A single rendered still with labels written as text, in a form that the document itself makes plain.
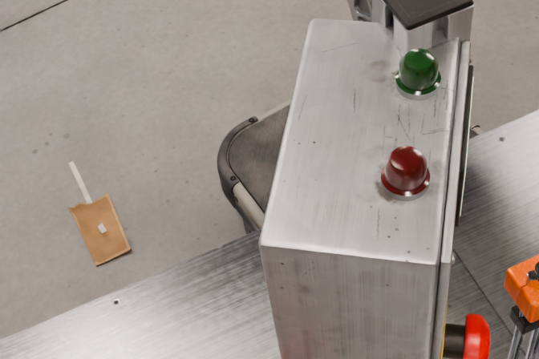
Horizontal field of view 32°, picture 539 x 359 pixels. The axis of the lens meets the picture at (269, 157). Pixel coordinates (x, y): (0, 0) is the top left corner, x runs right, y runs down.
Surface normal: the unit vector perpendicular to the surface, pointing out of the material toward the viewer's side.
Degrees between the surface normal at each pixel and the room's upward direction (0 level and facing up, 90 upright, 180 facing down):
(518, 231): 0
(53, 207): 0
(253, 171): 0
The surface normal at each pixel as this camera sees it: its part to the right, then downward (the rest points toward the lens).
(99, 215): 0.14, -0.64
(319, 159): -0.10, -0.60
